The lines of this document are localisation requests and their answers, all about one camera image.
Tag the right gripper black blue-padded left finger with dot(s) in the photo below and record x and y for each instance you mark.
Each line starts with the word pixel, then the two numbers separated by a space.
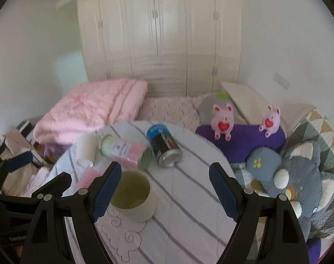
pixel 85 207

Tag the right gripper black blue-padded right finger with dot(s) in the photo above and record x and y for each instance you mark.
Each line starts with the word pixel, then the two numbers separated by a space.
pixel 282 241

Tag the pale green cup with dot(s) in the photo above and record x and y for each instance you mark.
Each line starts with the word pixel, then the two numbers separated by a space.
pixel 134 197

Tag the small pink cup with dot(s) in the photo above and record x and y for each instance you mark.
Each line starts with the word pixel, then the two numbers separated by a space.
pixel 87 178

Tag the white plastic cup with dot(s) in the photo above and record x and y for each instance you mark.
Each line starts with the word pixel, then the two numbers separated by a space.
pixel 85 150

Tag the grey koala plush pillow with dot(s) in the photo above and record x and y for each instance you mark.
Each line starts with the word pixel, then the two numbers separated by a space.
pixel 296 175

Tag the triangle patterned bedsheet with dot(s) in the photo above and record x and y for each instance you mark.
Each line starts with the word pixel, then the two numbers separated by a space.
pixel 245 179

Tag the white striped table cloth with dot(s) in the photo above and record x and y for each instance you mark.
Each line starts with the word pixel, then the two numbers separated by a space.
pixel 189 224

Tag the purple cushion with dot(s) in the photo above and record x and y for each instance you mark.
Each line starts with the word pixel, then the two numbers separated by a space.
pixel 244 139

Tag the triangle patterned pillow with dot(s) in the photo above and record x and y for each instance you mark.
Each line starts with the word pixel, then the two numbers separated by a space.
pixel 315 127

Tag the right pink bunny plush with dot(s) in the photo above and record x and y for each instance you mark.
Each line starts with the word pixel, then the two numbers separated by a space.
pixel 271 122

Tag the pink bunny plush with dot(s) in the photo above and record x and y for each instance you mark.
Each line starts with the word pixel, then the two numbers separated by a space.
pixel 223 121
pixel 271 122

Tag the pink green-lidded canister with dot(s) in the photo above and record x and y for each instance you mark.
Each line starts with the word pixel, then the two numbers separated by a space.
pixel 129 155

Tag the pink folded quilt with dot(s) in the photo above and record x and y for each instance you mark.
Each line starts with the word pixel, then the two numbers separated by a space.
pixel 89 107

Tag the left pink bunny plush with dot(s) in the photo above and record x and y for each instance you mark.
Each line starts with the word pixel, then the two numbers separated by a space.
pixel 223 121

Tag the blue black metal can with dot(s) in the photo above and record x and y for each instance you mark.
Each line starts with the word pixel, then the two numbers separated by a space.
pixel 164 146

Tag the cream white wardrobe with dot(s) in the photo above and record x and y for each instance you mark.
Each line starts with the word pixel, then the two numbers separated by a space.
pixel 180 47

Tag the wall switch plate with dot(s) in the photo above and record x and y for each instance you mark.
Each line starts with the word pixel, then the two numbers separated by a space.
pixel 281 81

